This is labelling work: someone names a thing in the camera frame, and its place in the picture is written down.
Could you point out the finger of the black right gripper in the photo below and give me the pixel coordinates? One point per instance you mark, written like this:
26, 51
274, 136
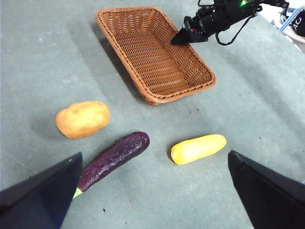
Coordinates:
188, 37

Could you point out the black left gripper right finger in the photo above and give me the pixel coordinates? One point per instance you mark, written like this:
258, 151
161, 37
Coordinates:
269, 198

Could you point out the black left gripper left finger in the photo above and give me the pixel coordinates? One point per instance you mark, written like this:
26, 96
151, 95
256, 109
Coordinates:
40, 200

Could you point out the brown woven wicker basket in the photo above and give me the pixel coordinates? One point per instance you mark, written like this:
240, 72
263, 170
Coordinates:
155, 64

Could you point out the purple eggplant with green stem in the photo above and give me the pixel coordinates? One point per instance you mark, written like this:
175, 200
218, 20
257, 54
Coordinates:
114, 158

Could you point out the yellow corn cob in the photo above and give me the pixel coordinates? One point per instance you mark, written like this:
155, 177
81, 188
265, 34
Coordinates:
197, 149

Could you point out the brown potato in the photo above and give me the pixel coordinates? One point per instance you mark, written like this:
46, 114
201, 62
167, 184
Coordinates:
82, 119

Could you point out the white and blue object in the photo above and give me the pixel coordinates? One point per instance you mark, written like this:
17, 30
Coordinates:
286, 23

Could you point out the black bag with white letters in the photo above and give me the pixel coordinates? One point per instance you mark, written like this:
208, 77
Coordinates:
299, 22

